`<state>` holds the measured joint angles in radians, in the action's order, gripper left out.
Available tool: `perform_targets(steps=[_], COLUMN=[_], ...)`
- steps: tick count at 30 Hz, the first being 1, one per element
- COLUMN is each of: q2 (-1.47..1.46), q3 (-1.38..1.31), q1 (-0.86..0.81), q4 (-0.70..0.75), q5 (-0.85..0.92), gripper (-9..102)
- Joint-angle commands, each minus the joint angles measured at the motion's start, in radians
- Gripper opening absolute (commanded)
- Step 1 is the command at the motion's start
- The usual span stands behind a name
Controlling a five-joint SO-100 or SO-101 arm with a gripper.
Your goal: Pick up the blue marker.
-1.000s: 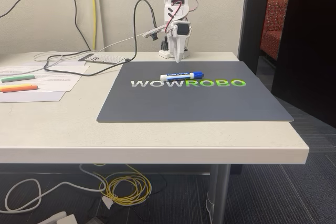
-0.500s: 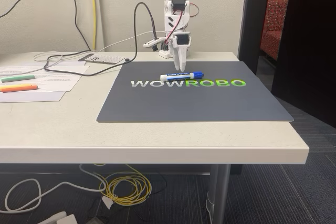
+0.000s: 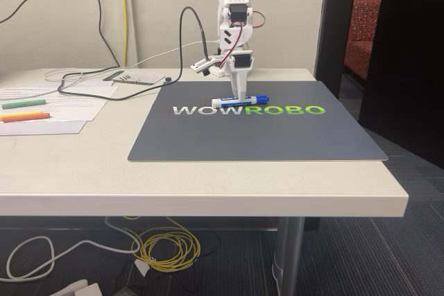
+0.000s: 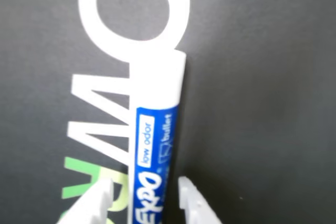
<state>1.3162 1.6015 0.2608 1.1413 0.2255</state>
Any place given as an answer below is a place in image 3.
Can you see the dark grey WOWROBO mat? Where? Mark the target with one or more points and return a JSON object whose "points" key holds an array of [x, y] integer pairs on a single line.
{"points": [[256, 129]]}

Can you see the white power adapter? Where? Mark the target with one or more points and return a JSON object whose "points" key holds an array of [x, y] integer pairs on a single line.
{"points": [[78, 289]]}

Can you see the orange marker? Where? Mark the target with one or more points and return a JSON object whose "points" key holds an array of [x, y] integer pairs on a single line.
{"points": [[27, 117]]}

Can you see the blank white paper sheet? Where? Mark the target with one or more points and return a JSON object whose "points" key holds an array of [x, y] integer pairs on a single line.
{"points": [[45, 128]]}

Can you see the red patterned chair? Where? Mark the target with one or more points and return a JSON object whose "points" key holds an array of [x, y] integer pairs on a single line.
{"points": [[362, 32]]}

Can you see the green marker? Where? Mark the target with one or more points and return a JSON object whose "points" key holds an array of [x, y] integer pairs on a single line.
{"points": [[24, 103]]}

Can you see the dark wooden door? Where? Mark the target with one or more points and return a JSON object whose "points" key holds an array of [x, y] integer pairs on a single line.
{"points": [[409, 67]]}

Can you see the grey metal table leg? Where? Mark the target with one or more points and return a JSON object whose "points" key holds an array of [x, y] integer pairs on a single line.
{"points": [[288, 258]]}

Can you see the printed white paper sheet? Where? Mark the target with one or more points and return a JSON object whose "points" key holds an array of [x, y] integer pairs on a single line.
{"points": [[76, 102]]}

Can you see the blue Expo dry-erase marker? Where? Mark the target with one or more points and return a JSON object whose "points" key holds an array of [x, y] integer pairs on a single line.
{"points": [[239, 101]]}

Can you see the white gripper camera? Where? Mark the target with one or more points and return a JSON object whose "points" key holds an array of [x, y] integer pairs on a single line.
{"points": [[203, 65]]}

